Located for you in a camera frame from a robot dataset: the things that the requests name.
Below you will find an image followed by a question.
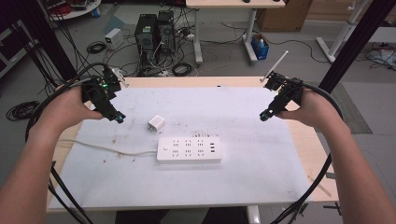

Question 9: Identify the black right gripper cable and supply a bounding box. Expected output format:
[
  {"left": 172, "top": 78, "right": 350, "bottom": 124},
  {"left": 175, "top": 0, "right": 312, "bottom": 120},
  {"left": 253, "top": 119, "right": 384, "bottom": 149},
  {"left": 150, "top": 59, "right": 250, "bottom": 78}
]
[{"left": 270, "top": 77, "right": 345, "bottom": 224}]

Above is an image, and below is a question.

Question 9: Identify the black computer tower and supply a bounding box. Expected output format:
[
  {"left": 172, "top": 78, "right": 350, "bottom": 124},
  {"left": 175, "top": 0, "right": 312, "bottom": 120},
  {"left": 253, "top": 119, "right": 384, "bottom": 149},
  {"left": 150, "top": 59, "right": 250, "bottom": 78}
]
[
  {"left": 134, "top": 13, "right": 158, "bottom": 61},
  {"left": 156, "top": 9, "right": 176, "bottom": 54}
]

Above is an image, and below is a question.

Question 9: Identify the white-legged wooden desk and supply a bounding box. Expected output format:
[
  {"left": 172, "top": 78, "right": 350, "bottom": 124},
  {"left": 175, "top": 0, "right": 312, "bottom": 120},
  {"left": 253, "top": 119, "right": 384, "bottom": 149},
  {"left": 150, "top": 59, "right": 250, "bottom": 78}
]
[{"left": 185, "top": 0, "right": 287, "bottom": 65}]

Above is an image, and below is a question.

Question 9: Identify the white power strip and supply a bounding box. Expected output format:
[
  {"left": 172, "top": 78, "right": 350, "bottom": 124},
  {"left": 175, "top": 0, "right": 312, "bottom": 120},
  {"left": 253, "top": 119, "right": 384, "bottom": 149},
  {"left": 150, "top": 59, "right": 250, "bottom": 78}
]
[{"left": 156, "top": 135, "right": 223, "bottom": 164}]

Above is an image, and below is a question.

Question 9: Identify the round white table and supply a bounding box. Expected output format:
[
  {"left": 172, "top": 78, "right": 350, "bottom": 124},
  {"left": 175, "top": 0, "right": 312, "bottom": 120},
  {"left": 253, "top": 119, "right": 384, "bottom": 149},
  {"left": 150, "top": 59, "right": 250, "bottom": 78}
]
[{"left": 39, "top": 0, "right": 103, "bottom": 21}]

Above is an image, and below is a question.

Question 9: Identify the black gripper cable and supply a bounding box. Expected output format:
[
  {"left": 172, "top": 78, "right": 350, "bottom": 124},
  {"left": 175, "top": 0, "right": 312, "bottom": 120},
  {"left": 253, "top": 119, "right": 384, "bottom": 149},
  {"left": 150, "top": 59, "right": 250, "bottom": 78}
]
[
  {"left": 24, "top": 62, "right": 108, "bottom": 224},
  {"left": 270, "top": 77, "right": 345, "bottom": 224}
]

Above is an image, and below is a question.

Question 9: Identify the person's left hand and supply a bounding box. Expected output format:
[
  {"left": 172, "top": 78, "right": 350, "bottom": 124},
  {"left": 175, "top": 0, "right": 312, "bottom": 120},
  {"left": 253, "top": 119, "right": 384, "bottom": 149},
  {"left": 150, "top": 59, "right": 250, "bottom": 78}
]
[{"left": 38, "top": 83, "right": 105, "bottom": 135}]

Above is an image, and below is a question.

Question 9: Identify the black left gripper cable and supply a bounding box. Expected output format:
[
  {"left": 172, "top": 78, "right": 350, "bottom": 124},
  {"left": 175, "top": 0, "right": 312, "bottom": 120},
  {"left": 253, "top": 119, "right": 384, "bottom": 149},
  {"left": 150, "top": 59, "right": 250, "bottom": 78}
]
[{"left": 24, "top": 62, "right": 108, "bottom": 224}]

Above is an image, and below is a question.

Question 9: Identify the small white box device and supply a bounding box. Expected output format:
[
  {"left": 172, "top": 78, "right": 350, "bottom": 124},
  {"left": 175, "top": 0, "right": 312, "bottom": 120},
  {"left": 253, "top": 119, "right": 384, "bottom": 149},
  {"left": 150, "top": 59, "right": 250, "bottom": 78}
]
[{"left": 104, "top": 27, "right": 125, "bottom": 51}]

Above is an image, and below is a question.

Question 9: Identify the white metal stand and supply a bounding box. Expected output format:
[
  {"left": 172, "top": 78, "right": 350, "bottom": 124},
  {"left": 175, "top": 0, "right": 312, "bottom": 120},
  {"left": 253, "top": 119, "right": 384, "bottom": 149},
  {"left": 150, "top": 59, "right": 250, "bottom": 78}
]
[{"left": 315, "top": 0, "right": 374, "bottom": 64}]

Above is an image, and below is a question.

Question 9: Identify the person's right hand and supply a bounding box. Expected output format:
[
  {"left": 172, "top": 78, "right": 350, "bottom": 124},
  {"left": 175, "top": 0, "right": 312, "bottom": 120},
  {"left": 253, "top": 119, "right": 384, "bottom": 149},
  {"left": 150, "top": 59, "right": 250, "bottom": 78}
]
[{"left": 275, "top": 88, "right": 347, "bottom": 133}]

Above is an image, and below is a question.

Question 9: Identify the cardboard box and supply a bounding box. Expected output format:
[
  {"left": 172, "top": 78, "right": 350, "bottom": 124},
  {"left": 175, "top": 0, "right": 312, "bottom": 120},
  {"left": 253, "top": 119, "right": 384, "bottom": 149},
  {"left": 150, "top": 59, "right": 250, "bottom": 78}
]
[{"left": 256, "top": 0, "right": 314, "bottom": 33}]

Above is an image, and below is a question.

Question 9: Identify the white power strip cable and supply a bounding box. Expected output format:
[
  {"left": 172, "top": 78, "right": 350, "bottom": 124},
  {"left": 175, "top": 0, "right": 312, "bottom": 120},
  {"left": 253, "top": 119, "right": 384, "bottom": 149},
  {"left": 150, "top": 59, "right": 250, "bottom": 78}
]
[{"left": 57, "top": 138, "right": 159, "bottom": 157}]

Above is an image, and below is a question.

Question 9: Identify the white table leg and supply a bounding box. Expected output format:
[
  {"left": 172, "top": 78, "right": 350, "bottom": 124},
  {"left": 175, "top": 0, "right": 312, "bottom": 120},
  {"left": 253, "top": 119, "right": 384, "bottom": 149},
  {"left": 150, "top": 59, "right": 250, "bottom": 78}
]
[{"left": 247, "top": 204, "right": 262, "bottom": 224}]

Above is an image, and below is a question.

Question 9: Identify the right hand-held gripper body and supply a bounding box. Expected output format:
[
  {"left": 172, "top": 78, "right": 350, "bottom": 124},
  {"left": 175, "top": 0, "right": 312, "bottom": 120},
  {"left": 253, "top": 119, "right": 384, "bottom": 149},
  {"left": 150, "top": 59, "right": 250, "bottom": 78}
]
[{"left": 260, "top": 50, "right": 304, "bottom": 111}]

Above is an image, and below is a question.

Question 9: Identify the blue storage box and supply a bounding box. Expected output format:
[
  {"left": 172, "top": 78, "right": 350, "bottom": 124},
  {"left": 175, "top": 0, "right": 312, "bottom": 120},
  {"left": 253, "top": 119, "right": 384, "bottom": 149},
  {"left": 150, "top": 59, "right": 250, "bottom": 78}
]
[{"left": 250, "top": 33, "right": 270, "bottom": 61}]

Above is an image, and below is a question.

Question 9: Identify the coiled black cable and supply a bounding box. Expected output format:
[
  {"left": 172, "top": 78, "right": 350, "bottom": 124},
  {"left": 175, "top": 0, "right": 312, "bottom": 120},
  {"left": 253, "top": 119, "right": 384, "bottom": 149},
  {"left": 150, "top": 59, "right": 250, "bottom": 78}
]
[
  {"left": 171, "top": 62, "right": 193, "bottom": 77},
  {"left": 86, "top": 40, "right": 107, "bottom": 55},
  {"left": 6, "top": 100, "right": 41, "bottom": 122}
]

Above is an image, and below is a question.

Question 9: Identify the grey floor mat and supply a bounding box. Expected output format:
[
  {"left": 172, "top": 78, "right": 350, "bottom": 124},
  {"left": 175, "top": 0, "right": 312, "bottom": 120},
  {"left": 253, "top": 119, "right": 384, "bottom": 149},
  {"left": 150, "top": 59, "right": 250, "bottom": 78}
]
[{"left": 329, "top": 81, "right": 374, "bottom": 135}]

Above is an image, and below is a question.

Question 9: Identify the black frame post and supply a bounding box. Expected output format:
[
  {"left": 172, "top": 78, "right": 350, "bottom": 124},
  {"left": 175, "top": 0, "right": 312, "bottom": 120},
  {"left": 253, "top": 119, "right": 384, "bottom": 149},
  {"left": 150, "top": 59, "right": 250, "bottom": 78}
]
[
  {"left": 10, "top": 0, "right": 78, "bottom": 82},
  {"left": 318, "top": 0, "right": 396, "bottom": 94}
]

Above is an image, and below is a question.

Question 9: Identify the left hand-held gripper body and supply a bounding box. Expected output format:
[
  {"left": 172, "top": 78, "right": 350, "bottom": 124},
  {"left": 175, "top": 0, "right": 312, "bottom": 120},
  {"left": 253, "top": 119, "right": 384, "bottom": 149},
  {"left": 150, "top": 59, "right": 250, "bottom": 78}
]
[{"left": 81, "top": 63, "right": 129, "bottom": 121}]

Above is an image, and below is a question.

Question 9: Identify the white table mat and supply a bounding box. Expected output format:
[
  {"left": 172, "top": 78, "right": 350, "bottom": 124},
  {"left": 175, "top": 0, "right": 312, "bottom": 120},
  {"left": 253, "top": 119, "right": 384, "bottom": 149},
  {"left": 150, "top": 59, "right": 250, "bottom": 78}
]
[{"left": 47, "top": 86, "right": 314, "bottom": 210}]

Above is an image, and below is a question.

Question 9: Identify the white charger plug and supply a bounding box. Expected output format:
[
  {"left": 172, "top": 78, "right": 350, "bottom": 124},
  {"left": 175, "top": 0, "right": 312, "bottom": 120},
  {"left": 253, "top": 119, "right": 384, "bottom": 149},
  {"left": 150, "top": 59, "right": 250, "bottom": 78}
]
[{"left": 147, "top": 115, "right": 166, "bottom": 133}]

